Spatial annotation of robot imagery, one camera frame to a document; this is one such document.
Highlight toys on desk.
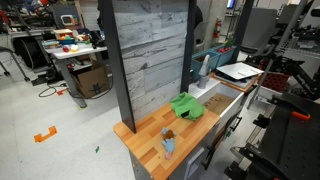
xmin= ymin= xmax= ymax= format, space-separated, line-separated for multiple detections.
xmin=41 ymin=28 xmax=90 ymax=50

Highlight red fire extinguisher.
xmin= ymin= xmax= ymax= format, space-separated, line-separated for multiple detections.
xmin=213 ymin=17 xmax=222 ymax=39

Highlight teal storage bin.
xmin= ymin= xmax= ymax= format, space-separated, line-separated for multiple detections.
xmin=191 ymin=45 xmax=237 ymax=81

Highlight green cloth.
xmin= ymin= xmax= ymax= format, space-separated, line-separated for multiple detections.
xmin=170 ymin=92 xmax=205 ymax=121

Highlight grey wood backsplash panel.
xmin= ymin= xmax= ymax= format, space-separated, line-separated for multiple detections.
xmin=98 ymin=0 xmax=197 ymax=131

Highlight cardboard box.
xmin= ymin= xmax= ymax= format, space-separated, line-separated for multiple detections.
xmin=71 ymin=66 xmax=109 ymax=99

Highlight white desk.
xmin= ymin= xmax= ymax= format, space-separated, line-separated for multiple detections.
xmin=45 ymin=44 xmax=107 ymax=108

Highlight white sink basin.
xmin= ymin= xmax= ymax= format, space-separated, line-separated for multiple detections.
xmin=189 ymin=78 xmax=245 ymax=126

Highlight wooden counter cabinet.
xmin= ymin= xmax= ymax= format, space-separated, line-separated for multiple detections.
xmin=113 ymin=103 xmax=220 ymax=180

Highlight red crate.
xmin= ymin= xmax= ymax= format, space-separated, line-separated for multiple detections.
xmin=262 ymin=72 xmax=289 ymax=92

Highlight white tray board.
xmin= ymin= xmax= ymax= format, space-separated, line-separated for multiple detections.
xmin=217 ymin=62 xmax=263 ymax=80

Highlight orange floor tape marker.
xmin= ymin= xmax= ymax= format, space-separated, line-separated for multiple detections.
xmin=34 ymin=126 xmax=57 ymax=143

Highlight black equipment stand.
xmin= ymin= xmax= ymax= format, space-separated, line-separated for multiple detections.
xmin=224 ymin=93 xmax=320 ymax=180

